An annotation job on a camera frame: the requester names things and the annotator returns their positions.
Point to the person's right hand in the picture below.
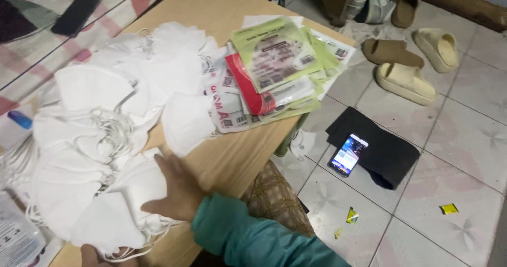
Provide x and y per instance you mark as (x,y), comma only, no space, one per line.
(182,191)

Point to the person's left hand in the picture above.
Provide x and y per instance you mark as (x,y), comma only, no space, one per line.
(99,258)

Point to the clear printed plastic bag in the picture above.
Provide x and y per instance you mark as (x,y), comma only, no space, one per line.
(18,231)

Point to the pile of white face masks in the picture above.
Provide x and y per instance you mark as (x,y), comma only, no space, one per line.
(103,140)

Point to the person's plaid trousers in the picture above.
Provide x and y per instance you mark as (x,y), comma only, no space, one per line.
(277,199)

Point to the green table leg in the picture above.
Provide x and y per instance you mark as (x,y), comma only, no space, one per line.
(291,134)

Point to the single white face mask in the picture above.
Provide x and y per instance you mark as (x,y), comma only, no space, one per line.
(304,144)

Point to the stack of printed mask packets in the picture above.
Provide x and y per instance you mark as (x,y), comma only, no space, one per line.
(277,69)

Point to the small yellow wrapper scrap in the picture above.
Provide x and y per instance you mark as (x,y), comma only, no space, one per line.
(338,233)

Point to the smartphone with lit screen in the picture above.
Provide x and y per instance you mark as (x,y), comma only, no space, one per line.
(347,155)

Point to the yellow green wrapper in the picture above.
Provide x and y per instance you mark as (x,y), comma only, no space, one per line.
(352,215)

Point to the pink patterned bedsheet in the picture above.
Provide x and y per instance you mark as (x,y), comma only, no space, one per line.
(59,57)

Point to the black phone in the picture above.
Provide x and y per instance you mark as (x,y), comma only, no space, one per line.
(76,13)

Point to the black folded cloth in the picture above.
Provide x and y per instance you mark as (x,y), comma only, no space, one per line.
(390,152)

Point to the dark garment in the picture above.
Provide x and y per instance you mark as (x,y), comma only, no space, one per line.
(14,21)

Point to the cream slipper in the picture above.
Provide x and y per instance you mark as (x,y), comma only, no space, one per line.
(404,83)
(435,47)

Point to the brown slipper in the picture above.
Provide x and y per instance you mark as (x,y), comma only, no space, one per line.
(390,52)
(404,7)

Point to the white crumpled plastic sheet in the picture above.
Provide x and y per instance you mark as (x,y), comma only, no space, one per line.
(376,31)

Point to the white and black sneakers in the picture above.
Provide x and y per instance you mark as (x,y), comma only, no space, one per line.
(366,4)

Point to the brown rolled mat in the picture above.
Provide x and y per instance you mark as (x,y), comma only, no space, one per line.
(447,4)

